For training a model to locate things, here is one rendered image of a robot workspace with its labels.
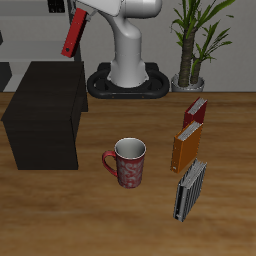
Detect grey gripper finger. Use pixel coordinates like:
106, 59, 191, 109
67, 0, 77, 21
84, 9, 100, 23

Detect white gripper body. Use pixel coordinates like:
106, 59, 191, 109
75, 0, 124, 17

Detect orange book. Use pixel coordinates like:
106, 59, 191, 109
170, 120, 204, 175

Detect grey striped book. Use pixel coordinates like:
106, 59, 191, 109
172, 158, 208, 223

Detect green pot plant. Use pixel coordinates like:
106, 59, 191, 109
169, 0, 236, 94

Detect dark wooden cabinet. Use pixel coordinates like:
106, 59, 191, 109
0, 60, 90, 171

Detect red patterned mug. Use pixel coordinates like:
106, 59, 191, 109
101, 137, 148, 190

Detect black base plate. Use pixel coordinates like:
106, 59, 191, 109
86, 61, 171, 100

